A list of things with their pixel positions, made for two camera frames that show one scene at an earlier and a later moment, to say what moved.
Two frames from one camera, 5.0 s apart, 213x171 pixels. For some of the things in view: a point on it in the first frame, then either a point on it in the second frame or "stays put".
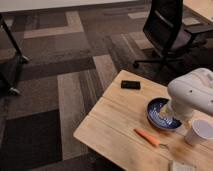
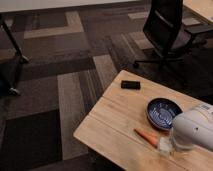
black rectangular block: [130, 84] stays put
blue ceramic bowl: [153, 114] stays put
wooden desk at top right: [202, 7] stays put
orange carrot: [149, 138] stays put
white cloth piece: [180, 166] -> [165, 145]
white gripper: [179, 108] -> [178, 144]
